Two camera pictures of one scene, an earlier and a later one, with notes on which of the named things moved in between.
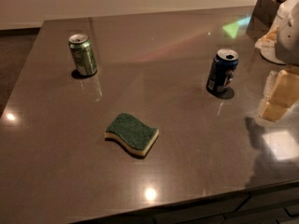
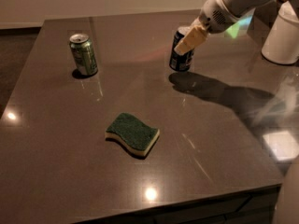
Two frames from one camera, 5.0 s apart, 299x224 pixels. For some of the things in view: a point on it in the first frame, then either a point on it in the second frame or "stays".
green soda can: x=83 y=55 stays
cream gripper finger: x=281 y=92 -> x=215 y=14
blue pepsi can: x=222 y=68 -> x=177 y=61
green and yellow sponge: x=133 y=133 stays
